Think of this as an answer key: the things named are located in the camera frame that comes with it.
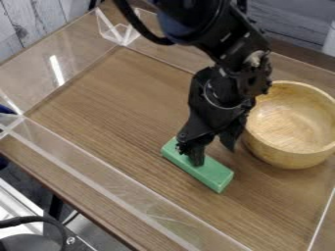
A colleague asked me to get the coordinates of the clear acrylic corner bracket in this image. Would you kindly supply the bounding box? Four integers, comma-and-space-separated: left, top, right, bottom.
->
95, 8, 140, 46

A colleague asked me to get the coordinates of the black cable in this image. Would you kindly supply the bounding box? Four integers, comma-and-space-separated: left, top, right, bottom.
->
0, 215, 67, 251

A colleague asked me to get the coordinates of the light wooden bowl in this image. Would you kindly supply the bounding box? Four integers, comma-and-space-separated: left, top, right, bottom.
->
241, 80, 335, 170

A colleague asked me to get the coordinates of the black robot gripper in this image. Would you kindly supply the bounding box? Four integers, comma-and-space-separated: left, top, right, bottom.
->
176, 81, 250, 167

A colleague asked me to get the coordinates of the green rectangular block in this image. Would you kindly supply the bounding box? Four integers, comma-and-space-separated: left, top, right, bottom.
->
161, 137, 234, 194

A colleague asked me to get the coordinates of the clear acrylic front wall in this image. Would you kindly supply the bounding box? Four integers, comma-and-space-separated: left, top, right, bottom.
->
0, 95, 252, 251

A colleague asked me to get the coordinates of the blue object at left edge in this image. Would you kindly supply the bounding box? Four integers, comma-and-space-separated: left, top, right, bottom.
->
0, 104, 15, 115

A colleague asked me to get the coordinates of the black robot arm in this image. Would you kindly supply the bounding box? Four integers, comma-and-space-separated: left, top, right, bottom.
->
112, 0, 272, 167

